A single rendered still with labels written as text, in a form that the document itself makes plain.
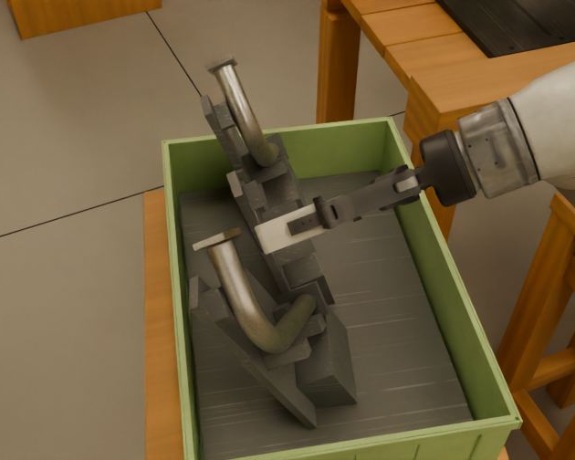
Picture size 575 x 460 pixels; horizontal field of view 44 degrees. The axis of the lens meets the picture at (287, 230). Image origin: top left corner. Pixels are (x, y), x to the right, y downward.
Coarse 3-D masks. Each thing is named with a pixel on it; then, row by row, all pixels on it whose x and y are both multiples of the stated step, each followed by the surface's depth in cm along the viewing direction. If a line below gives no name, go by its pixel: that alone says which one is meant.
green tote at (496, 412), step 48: (192, 144) 125; (288, 144) 129; (336, 144) 131; (384, 144) 132; (432, 240) 111; (432, 288) 114; (192, 336) 116; (480, 336) 97; (192, 384) 103; (480, 384) 98; (192, 432) 87; (432, 432) 87; (480, 432) 88
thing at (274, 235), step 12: (312, 204) 70; (288, 216) 71; (300, 216) 70; (264, 228) 71; (276, 228) 71; (312, 228) 70; (264, 240) 72; (276, 240) 71; (288, 240) 71; (300, 240) 71; (264, 252) 72
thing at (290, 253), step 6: (264, 222) 111; (306, 240) 100; (288, 246) 100; (294, 246) 100; (300, 246) 100; (306, 246) 100; (312, 246) 100; (276, 252) 100; (282, 252) 100; (288, 252) 100; (294, 252) 100; (300, 252) 100; (306, 252) 100; (312, 252) 100; (276, 258) 100; (282, 258) 100; (288, 258) 100; (294, 258) 100; (282, 264) 100
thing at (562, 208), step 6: (558, 192) 132; (552, 198) 133; (558, 198) 131; (564, 198) 131; (552, 204) 133; (558, 204) 132; (564, 204) 130; (570, 204) 130; (552, 210) 134; (558, 210) 132; (564, 210) 130; (570, 210) 129; (558, 216) 133; (564, 216) 131; (570, 216) 129; (564, 222) 131; (570, 222) 130; (570, 228) 130
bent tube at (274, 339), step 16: (208, 240) 78; (224, 240) 80; (224, 256) 79; (224, 272) 79; (240, 272) 80; (224, 288) 80; (240, 288) 79; (240, 304) 79; (256, 304) 81; (304, 304) 98; (240, 320) 80; (256, 320) 80; (288, 320) 91; (304, 320) 95; (256, 336) 81; (272, 336) 82; (288, 336) 87; (272, 352) 85
